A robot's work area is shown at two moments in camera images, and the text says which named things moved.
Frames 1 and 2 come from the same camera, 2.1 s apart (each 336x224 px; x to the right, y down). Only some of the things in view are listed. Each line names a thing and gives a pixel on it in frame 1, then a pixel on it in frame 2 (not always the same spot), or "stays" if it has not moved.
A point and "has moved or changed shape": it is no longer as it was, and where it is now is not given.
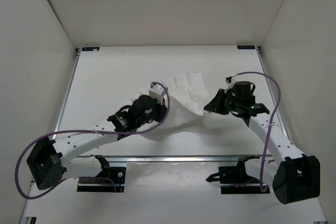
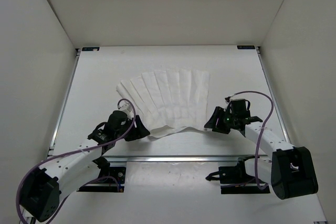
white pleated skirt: [188, 99] has moved or changed shape
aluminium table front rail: [81, 159] stays
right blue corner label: [245, 46] stays
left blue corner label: [91, 49] stays
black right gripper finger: [219, 104] to [216, 120]
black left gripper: [163, 108] to [139, 131]
